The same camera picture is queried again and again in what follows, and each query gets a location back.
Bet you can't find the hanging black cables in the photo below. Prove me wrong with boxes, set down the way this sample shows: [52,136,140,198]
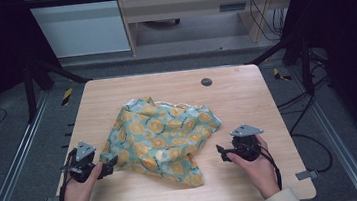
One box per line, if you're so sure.
[247,0,291,44]

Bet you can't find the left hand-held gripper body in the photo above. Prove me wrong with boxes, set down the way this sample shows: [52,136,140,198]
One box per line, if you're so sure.
[58,139,101,186]

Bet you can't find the light wooden desk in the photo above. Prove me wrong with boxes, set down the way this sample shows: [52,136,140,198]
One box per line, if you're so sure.
[115,0,303,58]

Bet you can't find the black floor cables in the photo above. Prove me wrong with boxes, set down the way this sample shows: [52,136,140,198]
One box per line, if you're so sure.
[271,49,341,178]

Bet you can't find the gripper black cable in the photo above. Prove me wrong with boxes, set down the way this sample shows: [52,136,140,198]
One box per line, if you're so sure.
[259,148,283,193]
[53,151,81,201]

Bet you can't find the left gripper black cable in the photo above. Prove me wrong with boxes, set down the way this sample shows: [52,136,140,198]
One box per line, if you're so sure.
[53,151,81,201]

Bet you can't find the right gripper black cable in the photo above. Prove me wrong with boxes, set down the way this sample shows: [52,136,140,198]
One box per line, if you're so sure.
[259,148,283,193]

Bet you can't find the white cabinet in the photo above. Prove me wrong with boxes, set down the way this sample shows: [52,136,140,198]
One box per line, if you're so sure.
[22,0,132,62]

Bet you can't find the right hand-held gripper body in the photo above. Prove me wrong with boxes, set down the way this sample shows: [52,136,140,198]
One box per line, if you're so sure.
[227,121,268,164]

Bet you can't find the person's left hand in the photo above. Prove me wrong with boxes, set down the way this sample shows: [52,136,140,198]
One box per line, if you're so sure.
[58,161,108,201]

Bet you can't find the teal orange-print cloth bag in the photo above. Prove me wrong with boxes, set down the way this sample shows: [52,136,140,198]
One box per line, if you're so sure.
[93,88,229,198]

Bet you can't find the yellow-handled tool right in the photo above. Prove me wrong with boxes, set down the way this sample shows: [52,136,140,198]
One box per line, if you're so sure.
[272,66,293,83]

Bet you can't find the person's right hand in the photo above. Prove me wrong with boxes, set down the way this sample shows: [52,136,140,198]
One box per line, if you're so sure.
[225,133,282,201]

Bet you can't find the grey table grommet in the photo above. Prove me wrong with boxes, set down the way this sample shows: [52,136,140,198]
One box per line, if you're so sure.
[200,77,214,88]

